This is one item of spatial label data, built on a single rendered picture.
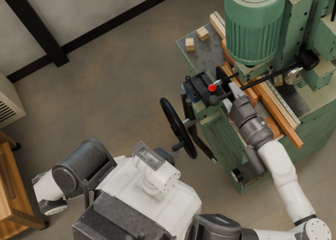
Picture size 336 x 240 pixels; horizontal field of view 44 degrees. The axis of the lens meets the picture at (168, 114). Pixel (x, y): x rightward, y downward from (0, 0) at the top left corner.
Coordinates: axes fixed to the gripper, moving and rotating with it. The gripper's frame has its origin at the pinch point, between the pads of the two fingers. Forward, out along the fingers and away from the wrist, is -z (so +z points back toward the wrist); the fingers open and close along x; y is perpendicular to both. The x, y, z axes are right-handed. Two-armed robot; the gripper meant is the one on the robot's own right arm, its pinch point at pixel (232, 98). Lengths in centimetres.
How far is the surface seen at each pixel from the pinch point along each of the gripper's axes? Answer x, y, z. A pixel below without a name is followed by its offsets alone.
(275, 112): 16.9, 20.2, 4.8
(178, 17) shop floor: 106, 55, -120
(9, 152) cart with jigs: 120, -83, -79
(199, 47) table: 22.9, 12.6, -38.0
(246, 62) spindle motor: -5.6, 9.1, -7.6
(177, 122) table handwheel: 23.8, -13.1, -10.5
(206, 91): 15.5, 0.5, -13.9
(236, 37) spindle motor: -16.5, 4.7, -11.2
